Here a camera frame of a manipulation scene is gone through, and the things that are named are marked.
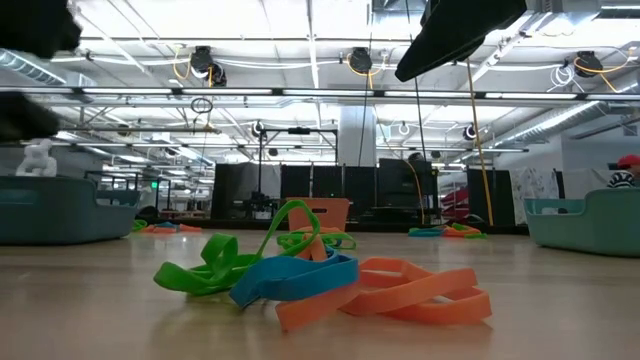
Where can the person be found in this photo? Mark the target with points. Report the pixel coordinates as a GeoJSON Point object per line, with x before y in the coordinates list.
{"type": "Point", "coordinates": [625, 175]}

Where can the black partition panel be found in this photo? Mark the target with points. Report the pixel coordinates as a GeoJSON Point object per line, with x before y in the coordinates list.
{"type": "Point", "coordinates": [492, 197]}
{"type": "Point", "coordinates": [360, 187]}
{"type": "Point", "coordinates": [223, 190]}
{"type": "Point", "coordinates": [295, 181]}
{"type": "Point", "coordinates": [327, 181]}

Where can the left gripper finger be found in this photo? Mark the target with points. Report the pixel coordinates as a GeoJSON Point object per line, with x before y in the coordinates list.
{"type": "Point", "coordinates": [25, 117]}

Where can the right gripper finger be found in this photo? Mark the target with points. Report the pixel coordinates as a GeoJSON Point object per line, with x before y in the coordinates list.
{"type": "Point", "coordinates": [460, 30]}

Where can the blue rubber band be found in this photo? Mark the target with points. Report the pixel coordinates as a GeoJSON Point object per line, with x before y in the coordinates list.
{"type": "Point", "coordinates": [425, 232]}
{"type": "Point", "coordinates": [300, 282]}
{"type": "Point", "coordinates": [167, 225]}
{"type": "Point", "coordinates": [336, 244]}

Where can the red rack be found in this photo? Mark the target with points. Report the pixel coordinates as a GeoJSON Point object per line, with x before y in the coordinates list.
{"type": "Point", "coordinates": [452, 200]}

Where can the black camera rig frame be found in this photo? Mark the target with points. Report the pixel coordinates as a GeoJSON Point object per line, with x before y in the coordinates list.
{"type": "Point", "coordinates": [260, 165]}

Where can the white humanoid figure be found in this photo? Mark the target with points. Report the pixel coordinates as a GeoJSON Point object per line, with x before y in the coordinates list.
{"type": "Point", "coordinates": [37, 157]}

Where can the orange plastic basket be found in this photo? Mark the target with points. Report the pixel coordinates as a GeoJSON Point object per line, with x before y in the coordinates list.
{"type": "Point", "coordinates": [325, 212]}

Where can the black aluminium table frame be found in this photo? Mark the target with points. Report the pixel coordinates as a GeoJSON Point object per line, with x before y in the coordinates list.
{"type": "Point", "coordinates": [375, 226]}

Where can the teal plastic basket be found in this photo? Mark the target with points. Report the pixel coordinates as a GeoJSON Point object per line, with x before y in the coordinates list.
{"type": "Point", "coordinates": [585, 230]}

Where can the white patterned fabric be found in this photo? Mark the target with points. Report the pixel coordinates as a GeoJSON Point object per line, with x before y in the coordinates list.
{"type": "Point", "coordinates": [532, 192]}

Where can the blue plastic basket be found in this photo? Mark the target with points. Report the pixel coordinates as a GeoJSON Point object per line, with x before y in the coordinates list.
{"type": "Point", "coordinates": [60, 215]}

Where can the silver air duct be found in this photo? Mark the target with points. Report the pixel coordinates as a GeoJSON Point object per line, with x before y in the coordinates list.
{"type": "Point", "coordinates": [30, 67]}
{"type": "Point", "coordinates": [550, 122]}

